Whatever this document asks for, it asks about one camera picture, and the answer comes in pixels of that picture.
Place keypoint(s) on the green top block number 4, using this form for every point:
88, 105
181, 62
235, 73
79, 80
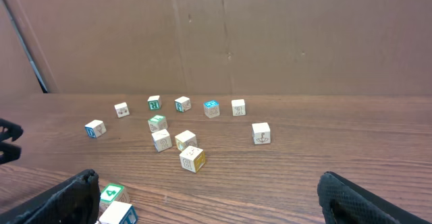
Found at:
113, 192

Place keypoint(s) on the plain wooden block far left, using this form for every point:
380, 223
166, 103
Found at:
122, 109

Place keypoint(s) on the wooden block teal side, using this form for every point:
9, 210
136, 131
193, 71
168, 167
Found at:
183, 104

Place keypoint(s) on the wooden block blue side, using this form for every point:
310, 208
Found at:
95, 128
261, 133

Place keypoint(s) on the brown cardboard backdrop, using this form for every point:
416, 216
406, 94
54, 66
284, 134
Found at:
229, 46

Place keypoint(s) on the wooden block green letter side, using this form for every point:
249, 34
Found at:
154, 102

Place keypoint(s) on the blue top wooden block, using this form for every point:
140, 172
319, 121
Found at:
211, 109

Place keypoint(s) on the wooden block blue side right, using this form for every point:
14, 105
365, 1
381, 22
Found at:
261, 133

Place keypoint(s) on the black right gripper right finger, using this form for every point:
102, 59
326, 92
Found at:
344, 202

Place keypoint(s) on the wooden block black drawing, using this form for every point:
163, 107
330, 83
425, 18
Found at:
238, 107

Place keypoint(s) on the wooden block oval drawing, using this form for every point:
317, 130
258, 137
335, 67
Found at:
185, 139

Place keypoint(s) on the wooden block blue side left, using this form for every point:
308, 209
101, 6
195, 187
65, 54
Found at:
95, 128

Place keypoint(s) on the wooden block diamond drawing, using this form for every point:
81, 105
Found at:
162, 140

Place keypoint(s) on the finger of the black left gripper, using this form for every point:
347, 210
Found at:
10, 130
10, 152

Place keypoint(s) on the wooden block yellow side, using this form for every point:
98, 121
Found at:
192, 158

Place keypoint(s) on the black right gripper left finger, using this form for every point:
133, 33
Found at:
75, 200

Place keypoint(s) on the green top block letter L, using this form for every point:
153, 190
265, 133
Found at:
157, 123

